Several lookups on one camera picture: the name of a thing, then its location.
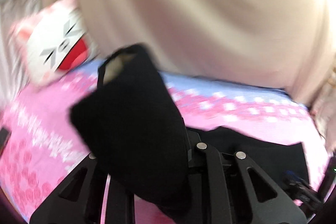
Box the pale floral blanket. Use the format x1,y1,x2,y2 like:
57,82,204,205
311,67,336,140

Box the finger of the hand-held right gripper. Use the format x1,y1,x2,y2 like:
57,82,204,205
282,171,308,188
289,183,325,212

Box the pale grey curtain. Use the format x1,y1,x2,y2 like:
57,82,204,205
0,0,50,106

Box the beige cloth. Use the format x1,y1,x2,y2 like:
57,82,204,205
43,0,336,107

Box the pink rose print bed sheet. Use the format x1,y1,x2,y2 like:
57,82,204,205
0,59,332,224

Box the black pants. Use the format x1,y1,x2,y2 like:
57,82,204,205
70,43,310,216

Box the white cat face pillow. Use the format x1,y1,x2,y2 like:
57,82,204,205
10,0,98,86

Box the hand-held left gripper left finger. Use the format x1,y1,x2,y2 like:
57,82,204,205
30,152,134,224

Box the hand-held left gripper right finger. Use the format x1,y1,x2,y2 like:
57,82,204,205
184,132,308,224

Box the dark object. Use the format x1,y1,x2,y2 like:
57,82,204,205
0,128,10,149

